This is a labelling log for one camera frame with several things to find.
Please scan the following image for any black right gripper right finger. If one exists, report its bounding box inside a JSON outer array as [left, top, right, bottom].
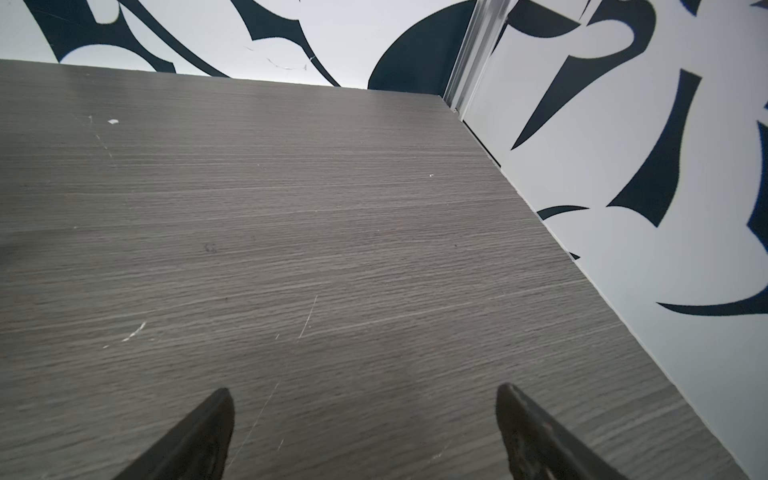
[[495, 383, 624, 480]]

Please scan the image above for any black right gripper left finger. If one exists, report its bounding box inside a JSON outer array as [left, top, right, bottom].
[[115, 388, 235, 480]]

